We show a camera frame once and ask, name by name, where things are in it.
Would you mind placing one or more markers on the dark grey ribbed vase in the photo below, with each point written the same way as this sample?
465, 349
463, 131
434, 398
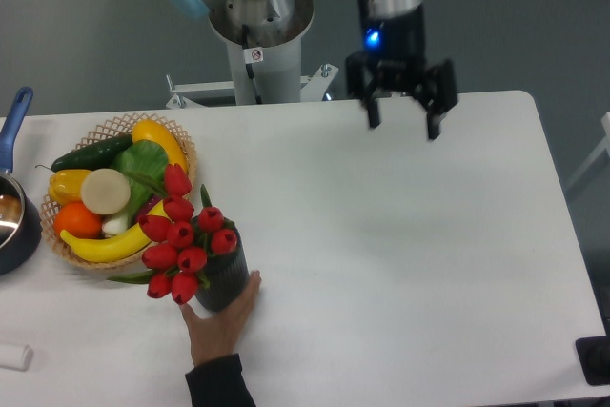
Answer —
228, 275

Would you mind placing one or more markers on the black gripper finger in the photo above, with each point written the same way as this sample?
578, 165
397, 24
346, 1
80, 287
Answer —
436, 91
362, 84

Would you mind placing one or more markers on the green cucumber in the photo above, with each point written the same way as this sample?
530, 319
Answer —
95, 156

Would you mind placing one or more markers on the dark sleeved forearm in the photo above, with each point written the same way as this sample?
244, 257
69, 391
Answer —
219, 383

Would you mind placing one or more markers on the purple eggplant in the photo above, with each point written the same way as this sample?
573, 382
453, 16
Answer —
146, 208

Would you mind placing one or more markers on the black device at edge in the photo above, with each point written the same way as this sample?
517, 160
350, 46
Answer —
593, 355

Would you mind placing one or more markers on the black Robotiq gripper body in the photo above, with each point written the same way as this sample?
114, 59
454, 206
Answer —
394, 54

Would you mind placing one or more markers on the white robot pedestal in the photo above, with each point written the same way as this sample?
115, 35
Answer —
263, 42

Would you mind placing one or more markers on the yellow banana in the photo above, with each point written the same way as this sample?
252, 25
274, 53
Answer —
103, 250

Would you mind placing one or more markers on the yellow bell pepper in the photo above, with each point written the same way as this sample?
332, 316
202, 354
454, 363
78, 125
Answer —
65, 186

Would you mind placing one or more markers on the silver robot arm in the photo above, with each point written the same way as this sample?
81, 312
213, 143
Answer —
393, 59

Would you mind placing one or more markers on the orange fruit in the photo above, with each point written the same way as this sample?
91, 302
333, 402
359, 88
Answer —
78, 220

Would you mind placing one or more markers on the white metal frame bracket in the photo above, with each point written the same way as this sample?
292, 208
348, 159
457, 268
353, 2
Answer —
316, 87

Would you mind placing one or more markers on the woven wicker basket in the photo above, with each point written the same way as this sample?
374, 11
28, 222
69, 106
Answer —
118, 125

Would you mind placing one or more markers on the white frame at right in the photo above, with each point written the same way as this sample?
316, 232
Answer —
592, 165

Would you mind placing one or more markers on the green bok choy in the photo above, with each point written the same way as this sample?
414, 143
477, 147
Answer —
146, 158

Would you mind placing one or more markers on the dark pot blue handle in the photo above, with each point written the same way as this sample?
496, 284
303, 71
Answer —
20, 222

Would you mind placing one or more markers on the red tulip bouquet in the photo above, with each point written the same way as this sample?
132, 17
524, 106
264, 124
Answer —
183, 241

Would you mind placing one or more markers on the person's hand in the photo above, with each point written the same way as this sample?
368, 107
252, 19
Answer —
215, 337

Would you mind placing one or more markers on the beige round disc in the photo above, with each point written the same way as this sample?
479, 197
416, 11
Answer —
105, 191

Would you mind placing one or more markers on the white cylinder object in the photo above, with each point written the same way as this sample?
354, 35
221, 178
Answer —
15, 357

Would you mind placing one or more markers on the yellow squash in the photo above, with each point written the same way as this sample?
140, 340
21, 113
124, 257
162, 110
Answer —
150, 130

